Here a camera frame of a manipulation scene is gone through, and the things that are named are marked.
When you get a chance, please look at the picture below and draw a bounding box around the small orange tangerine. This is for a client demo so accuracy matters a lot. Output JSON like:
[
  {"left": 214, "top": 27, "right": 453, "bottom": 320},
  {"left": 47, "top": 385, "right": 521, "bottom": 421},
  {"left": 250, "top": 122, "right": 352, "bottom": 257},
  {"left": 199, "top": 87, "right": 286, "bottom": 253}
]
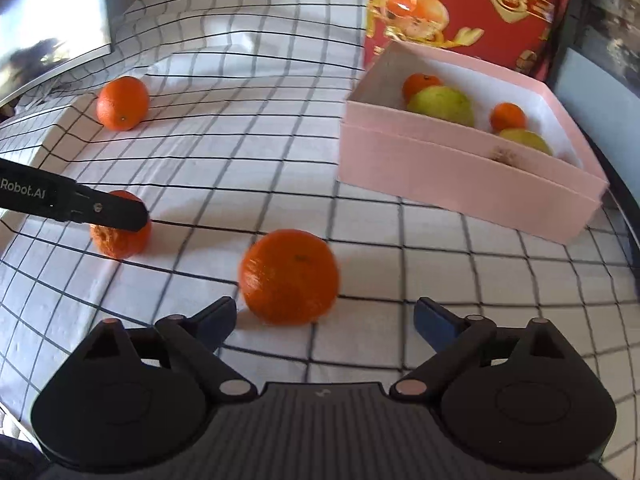
[{"left": 90, "top": 190, "right": 152, "bottom": 259}]

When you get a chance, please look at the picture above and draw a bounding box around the large orange tangerine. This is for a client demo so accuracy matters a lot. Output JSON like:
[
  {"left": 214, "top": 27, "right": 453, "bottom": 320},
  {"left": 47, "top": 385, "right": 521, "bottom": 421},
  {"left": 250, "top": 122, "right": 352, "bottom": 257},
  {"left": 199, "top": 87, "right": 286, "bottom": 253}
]
[{"left": 239, "top": 230, "right": 340, "bottom": 325}]

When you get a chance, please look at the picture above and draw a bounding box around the far orange tangerine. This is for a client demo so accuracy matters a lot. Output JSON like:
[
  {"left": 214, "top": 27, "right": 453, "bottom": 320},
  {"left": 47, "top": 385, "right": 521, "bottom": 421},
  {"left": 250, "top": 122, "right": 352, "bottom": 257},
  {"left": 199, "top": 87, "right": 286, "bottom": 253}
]
[{"left": 96, "top": 76, "right": 150, "bottom": 131}]

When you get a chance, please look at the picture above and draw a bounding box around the white black grid tablecloth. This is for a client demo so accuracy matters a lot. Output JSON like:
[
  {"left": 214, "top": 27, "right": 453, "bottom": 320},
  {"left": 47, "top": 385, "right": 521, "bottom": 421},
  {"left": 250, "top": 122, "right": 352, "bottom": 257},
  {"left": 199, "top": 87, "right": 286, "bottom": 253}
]
[{"left": 1, "top": 0, "right": 639, "bottom": 479}]

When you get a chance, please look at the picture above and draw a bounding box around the dark screen monitor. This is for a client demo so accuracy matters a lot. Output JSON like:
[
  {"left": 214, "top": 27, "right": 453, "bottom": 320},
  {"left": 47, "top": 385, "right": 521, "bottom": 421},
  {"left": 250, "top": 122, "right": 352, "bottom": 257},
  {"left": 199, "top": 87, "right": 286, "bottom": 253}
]
[{"left": 0, "top": 0, "right": 112, "bottom": 105}]

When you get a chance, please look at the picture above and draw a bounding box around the small green pear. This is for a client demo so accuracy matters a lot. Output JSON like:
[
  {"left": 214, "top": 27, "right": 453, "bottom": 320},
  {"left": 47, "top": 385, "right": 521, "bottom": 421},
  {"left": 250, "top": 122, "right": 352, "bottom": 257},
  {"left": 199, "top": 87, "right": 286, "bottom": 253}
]
[{"left": 498, "top": 128, "right": 553, "bottom": 156}]

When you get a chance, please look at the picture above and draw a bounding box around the pink cardboard box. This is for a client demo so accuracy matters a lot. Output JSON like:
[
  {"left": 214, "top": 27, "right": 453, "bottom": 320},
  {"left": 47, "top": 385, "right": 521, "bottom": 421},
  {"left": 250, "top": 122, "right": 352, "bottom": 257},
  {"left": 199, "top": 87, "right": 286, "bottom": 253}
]
[{"left": 338, "top": 42, "right": 608, "bottom": 244}]

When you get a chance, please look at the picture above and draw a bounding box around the orange tangerine in box right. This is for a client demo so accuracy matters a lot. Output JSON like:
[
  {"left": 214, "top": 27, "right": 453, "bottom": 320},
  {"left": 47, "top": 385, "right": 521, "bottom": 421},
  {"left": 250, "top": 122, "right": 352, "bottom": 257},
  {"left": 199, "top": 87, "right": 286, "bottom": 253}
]
[{"left": 489, "top": 102, "right": 527, "bottom": 133}]

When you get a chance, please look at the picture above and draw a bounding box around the orange tangerine in box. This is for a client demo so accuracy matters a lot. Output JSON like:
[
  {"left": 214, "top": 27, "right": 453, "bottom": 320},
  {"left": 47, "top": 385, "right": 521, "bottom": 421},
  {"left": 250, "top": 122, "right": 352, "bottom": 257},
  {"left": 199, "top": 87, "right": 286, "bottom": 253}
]
[
  {"left": 489, "top": 102, "right": 527, "bottom": 133},
  {"left": 401, "top": 73, "right": 442, "bottom": 104}
]

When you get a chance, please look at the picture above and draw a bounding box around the large green pear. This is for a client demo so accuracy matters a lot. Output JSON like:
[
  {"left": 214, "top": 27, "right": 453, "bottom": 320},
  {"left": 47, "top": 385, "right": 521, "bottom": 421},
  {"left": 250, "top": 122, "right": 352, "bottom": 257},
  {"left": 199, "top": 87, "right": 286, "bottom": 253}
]
[{"left": 407, "top": 86, "right": 475, "bottom": 127}]

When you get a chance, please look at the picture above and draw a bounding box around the orange tangerine in box back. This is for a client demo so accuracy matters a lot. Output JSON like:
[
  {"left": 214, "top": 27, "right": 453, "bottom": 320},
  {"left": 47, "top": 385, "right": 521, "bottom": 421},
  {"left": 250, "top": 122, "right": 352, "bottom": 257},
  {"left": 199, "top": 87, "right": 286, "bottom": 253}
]
[{"left": 401, "top": 73, "right": 442, "bottom": 104}]

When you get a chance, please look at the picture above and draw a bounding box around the red snack bag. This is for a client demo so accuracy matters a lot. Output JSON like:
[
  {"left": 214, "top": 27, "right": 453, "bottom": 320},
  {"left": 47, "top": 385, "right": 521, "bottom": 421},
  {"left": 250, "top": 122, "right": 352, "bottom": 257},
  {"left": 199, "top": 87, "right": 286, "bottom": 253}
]
[{"left": 363, "top": 0, "right": 568, "bottom": 80}]

